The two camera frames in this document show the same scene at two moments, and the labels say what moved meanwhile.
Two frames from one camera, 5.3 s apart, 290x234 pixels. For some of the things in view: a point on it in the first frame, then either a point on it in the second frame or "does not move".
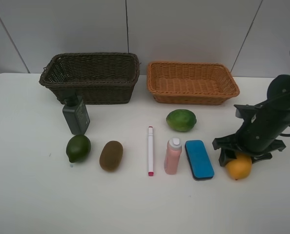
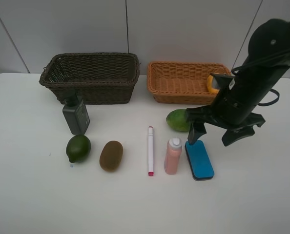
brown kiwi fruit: [111, 156] does not move
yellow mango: [240, 168] -> [210, 88]
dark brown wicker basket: [98, 78] does not move
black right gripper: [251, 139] -> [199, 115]
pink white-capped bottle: [174, 150] does not move
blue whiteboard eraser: [200, 164] does not move
